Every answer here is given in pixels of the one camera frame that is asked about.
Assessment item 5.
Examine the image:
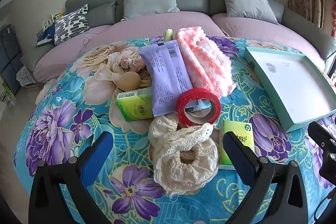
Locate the floral printed blanket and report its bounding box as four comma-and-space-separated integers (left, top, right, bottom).
14, 36, 336, 224

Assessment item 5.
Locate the thin wire loop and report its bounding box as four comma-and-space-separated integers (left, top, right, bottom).
82, 30, 103, 47

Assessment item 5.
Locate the beige makeup puff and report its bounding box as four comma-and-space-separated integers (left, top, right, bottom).
115, 71, 142, 92

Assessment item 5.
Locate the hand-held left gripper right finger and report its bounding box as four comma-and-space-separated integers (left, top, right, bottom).
223, 132, 308, 224

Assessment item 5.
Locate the pink waffle sofa cover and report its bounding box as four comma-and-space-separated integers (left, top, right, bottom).
211, 13, 326, 69
33, 14, 226, 83

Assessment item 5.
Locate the dark grey cabinet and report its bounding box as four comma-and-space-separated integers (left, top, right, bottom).
0, 25, 21, 94

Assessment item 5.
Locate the pink white fluffy towel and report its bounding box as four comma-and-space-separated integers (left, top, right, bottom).
173, 27, 237, 97

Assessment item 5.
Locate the cream lace cloth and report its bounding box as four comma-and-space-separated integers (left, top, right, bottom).
148, 113, 219, 197

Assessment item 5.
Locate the teal white shallow box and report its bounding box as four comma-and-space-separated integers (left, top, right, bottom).
244, 46, 336, 133

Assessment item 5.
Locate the black white patterned pillow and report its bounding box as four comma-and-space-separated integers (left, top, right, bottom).
54, 4, 91, 46

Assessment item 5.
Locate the row of small boxes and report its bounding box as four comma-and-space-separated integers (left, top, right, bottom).
39, 12, 65, 31

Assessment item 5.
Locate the red hanging decoration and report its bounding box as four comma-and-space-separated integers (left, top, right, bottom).
329, 3, 336, 39

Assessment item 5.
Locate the green white carton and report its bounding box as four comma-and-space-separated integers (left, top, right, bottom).
2, 82, 14, 104

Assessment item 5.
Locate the green tissue pack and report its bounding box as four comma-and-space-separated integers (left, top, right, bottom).
219, 120, 255, 170
116, 88, 155, 122

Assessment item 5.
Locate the red tape roll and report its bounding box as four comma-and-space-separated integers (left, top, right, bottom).
176, 88, 221, 127

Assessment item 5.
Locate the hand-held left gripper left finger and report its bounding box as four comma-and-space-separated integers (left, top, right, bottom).
28, 131, 114, 224

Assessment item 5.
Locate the white patterned bag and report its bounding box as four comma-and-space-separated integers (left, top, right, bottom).
16, 67, 36, 87

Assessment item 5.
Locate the grey pillow with pink band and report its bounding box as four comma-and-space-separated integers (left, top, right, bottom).
217, 0, 279, 25

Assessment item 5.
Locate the pink tie-dye scrunchie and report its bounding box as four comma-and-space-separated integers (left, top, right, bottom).
119, 52, 147, 73

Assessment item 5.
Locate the purple plastic packet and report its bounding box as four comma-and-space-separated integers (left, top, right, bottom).
138, 40, 193, 117

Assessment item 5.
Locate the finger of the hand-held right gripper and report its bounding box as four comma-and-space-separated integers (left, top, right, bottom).
308, 121, 336, 155
319, 151, 336, 186

